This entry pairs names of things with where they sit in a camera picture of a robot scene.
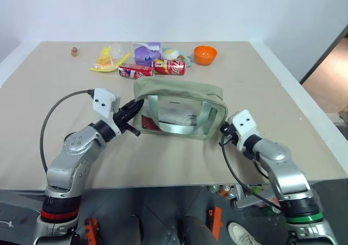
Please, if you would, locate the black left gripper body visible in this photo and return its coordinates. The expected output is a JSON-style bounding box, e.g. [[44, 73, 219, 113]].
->
[[114, 106, 134, 134]]

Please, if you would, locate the green pouch with clear window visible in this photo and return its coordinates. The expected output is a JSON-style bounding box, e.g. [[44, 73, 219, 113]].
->
[[132, 77, 228, 142]]

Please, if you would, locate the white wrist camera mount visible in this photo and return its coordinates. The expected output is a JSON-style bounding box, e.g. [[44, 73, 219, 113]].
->
[[91, 87, 122, 137], [227, 109, 258, 151]]

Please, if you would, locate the red cola can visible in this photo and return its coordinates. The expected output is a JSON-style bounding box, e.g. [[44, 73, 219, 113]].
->
[[152, 59, 187, 76], [118, 62, 156, 81]]

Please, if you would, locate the clear plastic cup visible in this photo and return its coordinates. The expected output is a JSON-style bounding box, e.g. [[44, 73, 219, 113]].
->
[[109, 43, 129, 61]]

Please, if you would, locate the red card inside pouch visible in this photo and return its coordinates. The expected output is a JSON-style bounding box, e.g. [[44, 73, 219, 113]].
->
[[141, 115, 160, 132]]

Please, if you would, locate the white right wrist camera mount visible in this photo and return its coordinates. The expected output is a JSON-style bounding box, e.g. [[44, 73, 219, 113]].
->
[[227, 109, 258, 151]]

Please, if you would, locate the grey left arm cable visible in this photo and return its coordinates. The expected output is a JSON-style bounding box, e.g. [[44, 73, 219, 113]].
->
[[39, 89, 95, 174]]

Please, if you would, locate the dark rounded shape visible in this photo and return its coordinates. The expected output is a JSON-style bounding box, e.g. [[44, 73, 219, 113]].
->
[[177, 215, 216, 245]]

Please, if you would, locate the white sneaker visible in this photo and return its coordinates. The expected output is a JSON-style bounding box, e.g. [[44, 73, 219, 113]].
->
[[227, 222, 262, 245]]

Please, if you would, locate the pile of drink cans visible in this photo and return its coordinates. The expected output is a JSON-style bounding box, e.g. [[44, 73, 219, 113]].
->
[[208, 185, 239, 200]]

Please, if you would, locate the white cloth inside pouch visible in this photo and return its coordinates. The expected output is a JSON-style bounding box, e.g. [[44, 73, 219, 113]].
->
[[157, 110, 198, 128]]

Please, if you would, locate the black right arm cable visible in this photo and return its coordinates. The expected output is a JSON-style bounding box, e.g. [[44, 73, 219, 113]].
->
[[220, 134, 282, 212]]

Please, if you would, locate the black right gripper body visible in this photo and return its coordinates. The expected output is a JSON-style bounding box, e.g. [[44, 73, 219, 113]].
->
[[222, 122, 238, 146]]

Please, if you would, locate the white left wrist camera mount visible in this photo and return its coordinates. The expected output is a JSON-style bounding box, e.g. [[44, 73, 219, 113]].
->
[[91, 87, 122, 137]]

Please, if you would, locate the orange plastic bowl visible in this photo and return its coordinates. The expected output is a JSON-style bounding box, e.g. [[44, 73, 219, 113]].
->
[[194, 45, 218, 66]]

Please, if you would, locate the yellow plastic wrapper bag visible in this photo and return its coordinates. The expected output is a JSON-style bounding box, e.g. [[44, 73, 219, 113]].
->
[[89, 46, 131, 74]]

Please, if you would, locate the white storage box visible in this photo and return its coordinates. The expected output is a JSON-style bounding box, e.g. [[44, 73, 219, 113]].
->
[[230, 185, 282, 211]]

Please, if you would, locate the purple tissue pack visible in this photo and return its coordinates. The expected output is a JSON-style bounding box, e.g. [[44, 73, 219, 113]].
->
[[132, 41, 164, 67]]

